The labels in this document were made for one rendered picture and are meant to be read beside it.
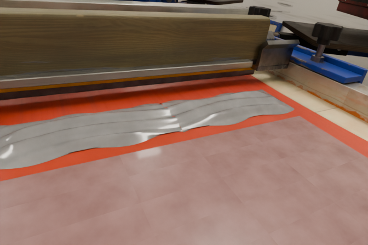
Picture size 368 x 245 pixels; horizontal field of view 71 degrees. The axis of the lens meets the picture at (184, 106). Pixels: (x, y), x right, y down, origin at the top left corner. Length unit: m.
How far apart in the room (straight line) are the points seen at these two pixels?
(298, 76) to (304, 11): 2.25
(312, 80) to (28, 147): 0.40
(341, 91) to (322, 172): 0.18
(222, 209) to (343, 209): 0.10
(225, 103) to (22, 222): 0.25
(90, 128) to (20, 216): 0.10
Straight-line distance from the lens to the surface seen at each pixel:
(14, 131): 0.30
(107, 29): 0.33
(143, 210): 0.21
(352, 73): 0.47
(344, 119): 0.42
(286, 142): 0.32
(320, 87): 0.46
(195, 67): 0.37
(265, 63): 0.46
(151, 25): 0.34
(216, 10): 0.65
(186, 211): 0.21
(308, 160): 0.30
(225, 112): 0.33
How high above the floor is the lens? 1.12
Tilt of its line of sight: 28 degrees down
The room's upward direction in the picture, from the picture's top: 7 degrees clockwise
